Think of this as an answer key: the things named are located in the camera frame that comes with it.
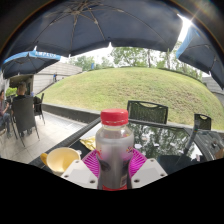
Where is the clear red-capped drink bottle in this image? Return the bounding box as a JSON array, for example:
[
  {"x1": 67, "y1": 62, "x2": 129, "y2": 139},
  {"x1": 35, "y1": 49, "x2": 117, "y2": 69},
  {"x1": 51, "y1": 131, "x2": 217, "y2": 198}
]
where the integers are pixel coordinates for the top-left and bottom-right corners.
[{"x1": 95, "y1": 108, "x2": 135, "y2": 192}]

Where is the yellow snack packet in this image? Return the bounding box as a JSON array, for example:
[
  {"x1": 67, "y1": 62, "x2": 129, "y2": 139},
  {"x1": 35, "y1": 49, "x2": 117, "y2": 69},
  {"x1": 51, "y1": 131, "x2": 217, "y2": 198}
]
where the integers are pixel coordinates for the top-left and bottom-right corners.
[{"x1": 79, "y1": 135, "x2": 98, "y2": 152}]

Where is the dark green wicker chair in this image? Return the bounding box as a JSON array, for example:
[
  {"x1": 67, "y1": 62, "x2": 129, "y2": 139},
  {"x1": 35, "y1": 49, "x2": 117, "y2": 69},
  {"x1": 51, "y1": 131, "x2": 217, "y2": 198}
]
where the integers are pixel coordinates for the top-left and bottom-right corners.
[
  {"x1": 194, "y1": 113, "x2": 213, "y2": 131},
  {"x1": 126, "y1": 99, "x2": 169, "y2": 125}
]

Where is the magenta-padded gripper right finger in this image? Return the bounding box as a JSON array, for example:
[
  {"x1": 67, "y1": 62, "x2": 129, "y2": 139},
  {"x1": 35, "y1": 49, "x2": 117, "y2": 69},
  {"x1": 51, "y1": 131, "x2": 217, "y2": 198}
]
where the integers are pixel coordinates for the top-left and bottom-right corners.
[{"x1": 127, "y1": 148, "x2": 169, "y2": 190}]

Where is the navy umbrella with blue edge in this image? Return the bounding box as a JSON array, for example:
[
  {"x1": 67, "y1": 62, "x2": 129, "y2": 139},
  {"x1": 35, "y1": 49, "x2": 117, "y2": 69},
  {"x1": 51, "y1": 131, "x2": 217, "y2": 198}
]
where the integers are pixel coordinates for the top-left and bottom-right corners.
[{"x1": 1, "y1": 50, "x2": 63, "y2": 80}]

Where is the cream mug with yellow handle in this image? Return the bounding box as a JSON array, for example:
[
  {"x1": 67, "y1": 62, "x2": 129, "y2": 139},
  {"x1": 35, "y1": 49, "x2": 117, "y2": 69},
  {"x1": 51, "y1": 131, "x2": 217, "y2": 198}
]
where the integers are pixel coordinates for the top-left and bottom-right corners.
[{"x1": 39, "y1": 147, "x2": 82, "y2": 177}]

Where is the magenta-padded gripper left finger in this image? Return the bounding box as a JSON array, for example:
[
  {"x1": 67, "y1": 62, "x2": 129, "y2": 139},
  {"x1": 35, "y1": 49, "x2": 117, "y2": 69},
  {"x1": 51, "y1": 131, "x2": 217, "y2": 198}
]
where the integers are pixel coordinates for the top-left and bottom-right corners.
[{"x1": 60, "y1": 148, "x2": 102, "y2": 190}]

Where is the grey umbrella pole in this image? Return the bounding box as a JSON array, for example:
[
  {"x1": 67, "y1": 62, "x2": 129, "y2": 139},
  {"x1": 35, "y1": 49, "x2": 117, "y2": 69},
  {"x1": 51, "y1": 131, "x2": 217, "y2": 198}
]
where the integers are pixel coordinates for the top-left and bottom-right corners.
[{"x1": 181, "y1": 119, "x2": 201, "y2": 158}]

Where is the navy patio umbrella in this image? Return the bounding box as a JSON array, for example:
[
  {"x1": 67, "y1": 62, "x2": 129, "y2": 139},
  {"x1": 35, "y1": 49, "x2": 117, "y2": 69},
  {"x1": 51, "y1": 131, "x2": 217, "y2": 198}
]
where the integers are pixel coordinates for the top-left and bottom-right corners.
[
  {"x1": 0, "y1": 0, "x2": 186, "y2": 64},
  {"x1": 175, "y1": 24, "x2": 224, "y2": 89}
]

